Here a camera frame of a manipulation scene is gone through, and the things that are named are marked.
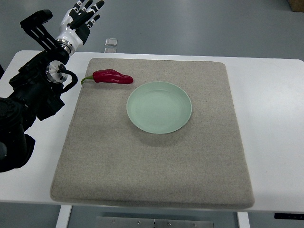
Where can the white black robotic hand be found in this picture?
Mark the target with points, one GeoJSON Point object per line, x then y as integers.
{"type": "Point", "coordinates": [78, 21]}

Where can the red chili pepper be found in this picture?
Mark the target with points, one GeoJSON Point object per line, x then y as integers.
{"type": "Point", "coordinates": [109, 76]}

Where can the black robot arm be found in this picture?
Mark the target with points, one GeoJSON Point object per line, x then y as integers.
{"type": "Point", "coordinates": [36, 93]}

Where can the pale green plate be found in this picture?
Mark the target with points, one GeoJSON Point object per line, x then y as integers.
{"type": "Point", "coordinates": [159, 107]}

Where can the clear plastic floor piece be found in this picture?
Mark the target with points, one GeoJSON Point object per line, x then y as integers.
{"type": "Point", "coordinates": [111, 42]}

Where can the beige felt mat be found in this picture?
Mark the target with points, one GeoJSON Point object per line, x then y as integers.
{"type": "Point", "coordinates": [107, 160]}

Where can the white left table leg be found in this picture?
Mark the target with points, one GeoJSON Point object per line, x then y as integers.
{"type": "Point", "coordinates": [64, 216]}

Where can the white table leg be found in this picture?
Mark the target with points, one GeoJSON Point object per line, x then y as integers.
{"type": "Point", "coordinates": [64, 216]}
{"type": "Point", "coordinates": [243, 220]}

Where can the cardboard box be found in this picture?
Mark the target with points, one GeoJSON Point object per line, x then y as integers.
{"type": "Point", "coordinates": [296, 5]}

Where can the white right table leg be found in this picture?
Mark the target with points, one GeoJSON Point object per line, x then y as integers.
{"type": "Point", "coordinates": [243, 220]}

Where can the black table control panel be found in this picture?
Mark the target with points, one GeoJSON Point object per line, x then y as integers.
{"type": "Point", "coordinates": [289, 216]}

